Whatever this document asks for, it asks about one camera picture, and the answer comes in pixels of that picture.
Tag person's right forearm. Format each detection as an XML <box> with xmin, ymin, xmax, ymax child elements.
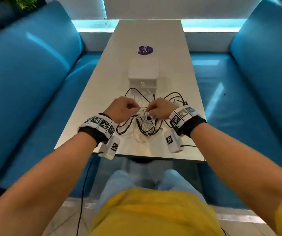
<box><xmin>190</xmin><ymin>123</ymin><xmax>282</xmax><ymax>234</ymax></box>

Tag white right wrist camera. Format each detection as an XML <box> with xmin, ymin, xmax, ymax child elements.
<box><xmin>164</xmin><ymin>129</ymin><xmax>184</xmax><ymax>154</ymax></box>

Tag green leafy plant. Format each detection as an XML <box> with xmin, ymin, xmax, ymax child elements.
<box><xmin>0</xmin><ymin>0</ymin><xmax>38</xmax><ymax>25</ymax></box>

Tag person's left hand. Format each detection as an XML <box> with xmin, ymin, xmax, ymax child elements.
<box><xmin>103</xmin><ymin>96</ymin><xmax>140</xmax><ymax>125</ymax></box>

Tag black left camera cord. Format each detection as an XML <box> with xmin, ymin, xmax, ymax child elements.
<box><xmin>76</xmin><ymin>152</ymin><xmax>101</xmax><ymax>236</ymax></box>

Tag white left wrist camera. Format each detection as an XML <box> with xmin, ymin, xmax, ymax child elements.
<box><xmin>98</xmin><ymin>135</ymin><xmax>121</xmax><ymax>161</ymax></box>

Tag person's left forearm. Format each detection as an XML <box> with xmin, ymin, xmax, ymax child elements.
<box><xmin>0</xmin><ymin>131</ymin><xmax>100</xmax><ymax>236</ymax></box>

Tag black marker-tagged left wristband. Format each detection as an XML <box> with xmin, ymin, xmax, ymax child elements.
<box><xmin>78</xmin><ymin>113</ymin><xmax>118</xmax><ymax>147</ymax></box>

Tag person's right hand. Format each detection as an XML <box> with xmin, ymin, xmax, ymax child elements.
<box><xmin>146</xmin><ymin>97</ymin><xmax>180</xmax><ymax>120</ymax></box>

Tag white box with drawers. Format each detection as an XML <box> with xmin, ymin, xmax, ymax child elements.
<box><xmin>127</xmin><ymin>58</ymin><xmax>159</xmax><ymax>95</ymax></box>

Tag tangle of white cables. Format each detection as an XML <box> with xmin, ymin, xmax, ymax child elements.
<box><xmin>116</xmin><ymin>88</ymin><xmax>188</xmax><ymax>143</ymax></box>

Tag blue leather sofa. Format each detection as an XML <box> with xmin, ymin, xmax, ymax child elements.
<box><xmin>0</xmin><ymin>0</ymin><xmax>102</xmax><ymax>197</ymax></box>
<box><xmin>190</xmin><ymin>0</ymin><xmax>282</xmax><ymax>209</ymax></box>

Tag white table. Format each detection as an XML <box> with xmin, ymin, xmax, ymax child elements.
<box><xmin>54</xmin><ymin>19</ymin><xmax>207</xmax><ymax>162</ymax></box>

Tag cyan light strip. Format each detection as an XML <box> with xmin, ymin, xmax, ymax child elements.
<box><xmin>71</xmin><ymin>19</ymin><xmax>247</xmax><ymax>33</ymax></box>

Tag black marker-tagged wristband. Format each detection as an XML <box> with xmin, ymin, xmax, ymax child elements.
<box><xmin>168</xmin><ymin>106</ymin><xmax>207</xmax><ymax>138</ymax></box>
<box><xmin>78</xmin><ymin>113</ymin><xmax>118</xmax><ymax>147</ymax></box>

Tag person's yellow shirt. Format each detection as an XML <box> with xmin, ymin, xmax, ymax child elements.
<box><xmin>87</xmin><ymin>188</ymin><xmax>282</xmax><ymax>236</ymax></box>

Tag person's blue jeans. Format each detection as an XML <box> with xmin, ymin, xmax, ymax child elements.
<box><xmin>95</xmin><ymin>169</ymin><xmax>208</xmax><ymax>212</ymax></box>

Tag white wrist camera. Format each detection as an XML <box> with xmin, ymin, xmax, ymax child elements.
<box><xmin>98</xmin><ymin>135</ymin><xmax>121</xmax><ymax>161</ymax></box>
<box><xmin>164</xmin><ymin>129</ymin><xmax>184</xmax><ymax>154</ymax></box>

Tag round purple sticker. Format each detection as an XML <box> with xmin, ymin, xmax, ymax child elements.
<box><xmin>136</xmin><ymin>45</ymin><xmax>154</xmax><ymax>56</ymax></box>

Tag black marker-tagged right wristband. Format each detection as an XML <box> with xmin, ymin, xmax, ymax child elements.
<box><xmin>168</xmin><ymin>106</ymin><xmax>207</xmax><ymax>138</ymax></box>

